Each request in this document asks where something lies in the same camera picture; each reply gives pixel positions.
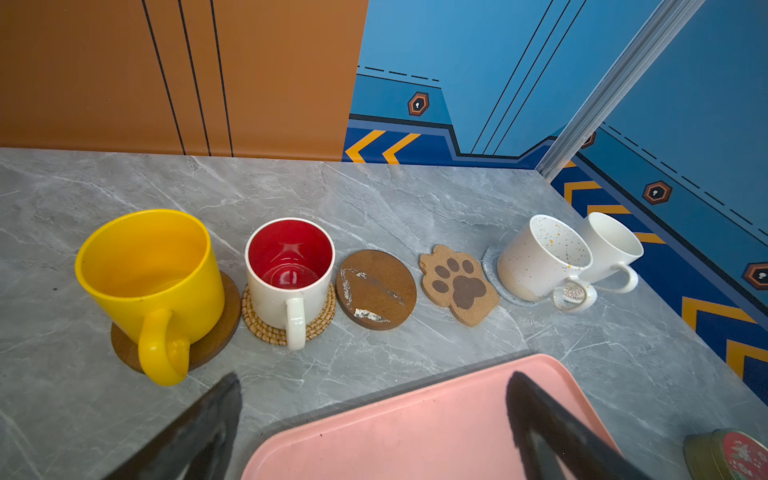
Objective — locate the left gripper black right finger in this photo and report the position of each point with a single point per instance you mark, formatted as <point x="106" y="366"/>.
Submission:
<point x="551" y="440"/>

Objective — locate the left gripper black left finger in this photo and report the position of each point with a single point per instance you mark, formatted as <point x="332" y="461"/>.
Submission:
<point x="197" y="445"/>

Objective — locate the dark brown round coaster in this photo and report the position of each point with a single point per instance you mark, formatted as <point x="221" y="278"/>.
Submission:
<point x="202" y="351"/>

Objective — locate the white mug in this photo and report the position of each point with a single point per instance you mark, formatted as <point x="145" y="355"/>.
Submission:
<point x="545" y="260"/>
<point x="613" y="247"/>

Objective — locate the cork paw print coaster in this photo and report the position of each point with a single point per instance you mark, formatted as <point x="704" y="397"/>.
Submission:
<point x="455" y="280"/>

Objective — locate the light blue woven coaster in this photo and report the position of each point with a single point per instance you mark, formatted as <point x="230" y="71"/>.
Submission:
<point x="489" y="263"/>

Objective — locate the yellow mug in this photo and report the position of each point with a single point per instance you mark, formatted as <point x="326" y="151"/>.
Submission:
<point x="155" y="275"/>

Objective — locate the red interior mug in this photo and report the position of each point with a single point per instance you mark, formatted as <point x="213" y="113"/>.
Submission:
<point x="289" y="263"/>

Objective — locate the glossy brown round coaster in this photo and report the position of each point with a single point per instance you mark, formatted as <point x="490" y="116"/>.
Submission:
<point x="375" y="290"/>

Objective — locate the pink plastic tray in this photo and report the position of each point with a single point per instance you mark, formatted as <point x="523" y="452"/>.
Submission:
<point x="455" y="429"/>

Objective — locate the red round tin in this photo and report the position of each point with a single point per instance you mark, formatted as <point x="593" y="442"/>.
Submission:
<point x="725" y="454"/>

